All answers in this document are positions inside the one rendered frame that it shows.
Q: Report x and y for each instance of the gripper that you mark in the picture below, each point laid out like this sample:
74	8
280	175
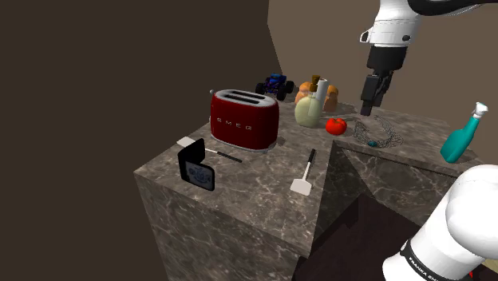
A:
387	58

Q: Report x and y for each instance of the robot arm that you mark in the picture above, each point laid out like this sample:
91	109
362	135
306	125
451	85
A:
459	218

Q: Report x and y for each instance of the orange bread loaf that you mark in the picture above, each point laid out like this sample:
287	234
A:
331	99

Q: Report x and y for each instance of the red tomato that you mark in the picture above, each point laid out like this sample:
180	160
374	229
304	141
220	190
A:
336	126

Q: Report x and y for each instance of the pale green vase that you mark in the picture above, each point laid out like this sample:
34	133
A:
307	113

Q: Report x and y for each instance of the teal spray bottle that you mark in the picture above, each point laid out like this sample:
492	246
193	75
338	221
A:
459	142

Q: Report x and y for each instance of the blue toy monster truck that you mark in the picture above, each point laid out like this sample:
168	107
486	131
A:
275	85

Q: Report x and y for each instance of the red toaster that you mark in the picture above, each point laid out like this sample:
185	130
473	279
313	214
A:
245	124

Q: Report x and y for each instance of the black open folding case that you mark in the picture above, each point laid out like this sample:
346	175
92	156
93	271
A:
192	155

